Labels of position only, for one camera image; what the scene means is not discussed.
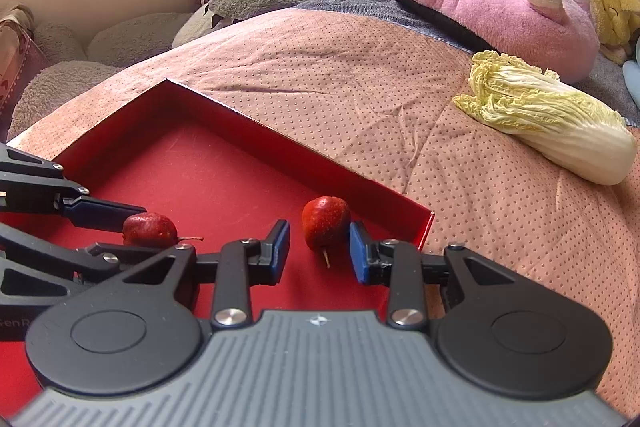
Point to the small bright red fruit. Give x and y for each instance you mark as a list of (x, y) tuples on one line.
[(325, 219)]

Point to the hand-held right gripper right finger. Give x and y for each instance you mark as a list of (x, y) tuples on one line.
[(357, 253)]

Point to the red cardboard box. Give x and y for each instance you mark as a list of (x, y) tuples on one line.
[(200, 167)]

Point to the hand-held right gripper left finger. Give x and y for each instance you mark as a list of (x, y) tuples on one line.
[(282, 248)]

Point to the pink dotted bedspread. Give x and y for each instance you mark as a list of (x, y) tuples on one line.
[(350, 97)]

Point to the dark red wrinkled fruit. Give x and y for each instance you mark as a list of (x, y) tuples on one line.
[(150, 229)]

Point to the patterned pink cloth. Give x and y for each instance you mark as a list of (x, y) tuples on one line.
[(15, 57)]

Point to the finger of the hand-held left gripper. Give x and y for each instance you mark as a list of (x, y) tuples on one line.
[(110, 211), (100, 254)]

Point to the light blue blanket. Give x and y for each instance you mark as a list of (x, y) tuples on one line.
[(634, 82)]

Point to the napa cabbage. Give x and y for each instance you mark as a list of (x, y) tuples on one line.
[(550, 132)]

